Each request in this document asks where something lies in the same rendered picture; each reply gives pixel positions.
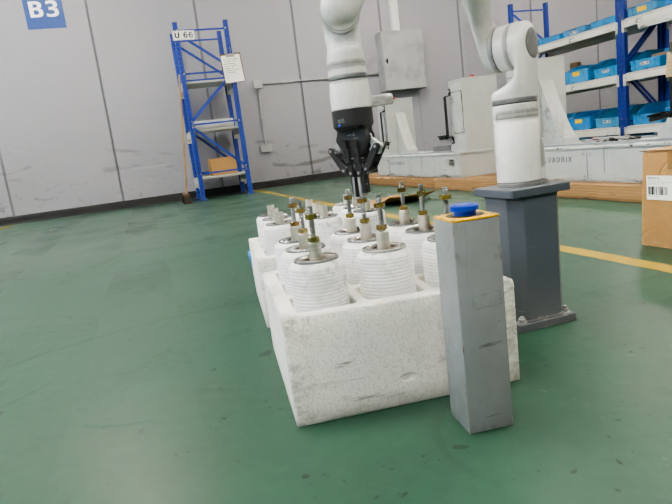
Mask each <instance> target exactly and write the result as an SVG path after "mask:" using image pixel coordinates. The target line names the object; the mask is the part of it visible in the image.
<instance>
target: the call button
mask: <svg viewBox="0 0 672 504"><path fill-rule="evenodd" d="M477 209H479V204H478V203H476V202H465V203H457V204H453V205H451V206H450V212H453V216H469V215H474V214H476V210H477Z"/></svg>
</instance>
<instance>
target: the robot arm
mask: <svg viewBox="0 0 672 504"><path fill-rule="evenodd" d="M364 1H365V0H321V3H320V13H321V19H322V25H323V31H324V38H325V43H326V49H327V70H328V78H329V96H330V105H331V113H332V121H333V128H334V129H335V130H336V131H337V137H336V145H335V146H334V147H333V148H330V149H329V151H328V153H329V154H330V156H331V157H332V159H333V160H334V162H335V163H336V165H337V166H338V168H339V169H340V171H341V172H342V173H343V174H348V175H349V176H350V177H351V185H352V192H353V194H354V197H359V196H360V197H365V196H369V194H370V193H369V192H370V183H369V173H370V172H372V171H375V170H376V169H377V167H378V164H379V162H380V160H381V157H382V155H383V153H384V150H385V148H386V143H385V142H380V141H378V140H377V139H376V138H375V134H374V132H373V130H372V125H373V124H374V119H373V110H372V108H373V107H378V106H384V105H389V104H390V105H391V104H393V103H394V102H393V95H392V94H391V93H386V94H380V95H371V92H370V87H369V83H368V78H367V69H366V60H365V55H364V51H363V48H362V43H361V30H360V11H361V9H362V6H363V3H364ZM462 3H463V5H464V8H465V11H466V14H467V17H468V20H469V23H470V26H471V30H472V33H473V37H474V40H475V43H476V47H477V50H478V53H479V56H480V59H481V61H482V64H483V65H484V67H485V68H486V70H487V71H488V72H490V73H494V74H495V73H503V72H508V71H513V70H514V74H513V77H512V79H511V80H510V81H509V82H508V83H507V84H506V85H505V86H504V87H502V88H500V89H499V90H497V91H495V92H494V93H493V94H492V97H491V101H492V115H493V129H494V144H495V158H496V173H497V187H498V188H521V187H529V186H536V185H540V184H543V183H546V166H545V147H544V139H543V138H540V131H539V116H538V115H539V114H538V101H537V100H538V85H539V79H538V38H537V33H536V29H535V27H534V25H533V24H532V23H531V22H530V21H527V20H524V21H518V22H514V23H510V24H506V25H502V26H499V27H497V26H496V25H495V23H494V20H493V17H492V12H491V0H462ZM370 150H371V151H370ZM361 157H363V158H361ZM351 158H354V159H351ZM362 163H363V168H362ZM353 164H354V166H355V168H354V166H353ZM345 166H346V167H345ZM358 192H359V193H358Z"/></svg>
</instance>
